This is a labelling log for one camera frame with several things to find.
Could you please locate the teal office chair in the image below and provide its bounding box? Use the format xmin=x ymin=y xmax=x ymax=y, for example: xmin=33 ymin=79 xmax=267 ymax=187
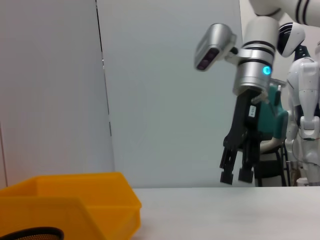
xmin=257 ymin=86 xmax=290 ymax=187

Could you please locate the right wrist camera housing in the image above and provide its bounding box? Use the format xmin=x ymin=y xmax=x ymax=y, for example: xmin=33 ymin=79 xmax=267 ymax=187
xmin=193 ymin=23 xmax=238 ymax=72

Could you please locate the right gripper connector cable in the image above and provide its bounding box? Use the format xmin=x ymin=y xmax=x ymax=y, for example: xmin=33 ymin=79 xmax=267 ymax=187
xmin=251 ymin=78 xmax=287 ymax=118

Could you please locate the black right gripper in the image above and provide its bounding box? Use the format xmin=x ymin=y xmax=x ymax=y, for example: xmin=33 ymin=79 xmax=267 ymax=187
xmin=219 ymin=89 xmax=263 ymax=186

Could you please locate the black mesh pen holder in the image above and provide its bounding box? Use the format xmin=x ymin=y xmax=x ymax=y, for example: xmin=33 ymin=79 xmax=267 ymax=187
xmin=0 ymin=226 xmax=65 ymax=240

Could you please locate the yellow plastic bin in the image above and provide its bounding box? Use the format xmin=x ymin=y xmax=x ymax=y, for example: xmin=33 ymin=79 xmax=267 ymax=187
xmin=0 ymin=171 xmax=143 ymax=240

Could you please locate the white humanoid robot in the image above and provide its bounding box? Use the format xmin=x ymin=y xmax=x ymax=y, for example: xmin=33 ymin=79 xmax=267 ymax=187
xmin=277 ymin=22 xmax=320 ymax=187

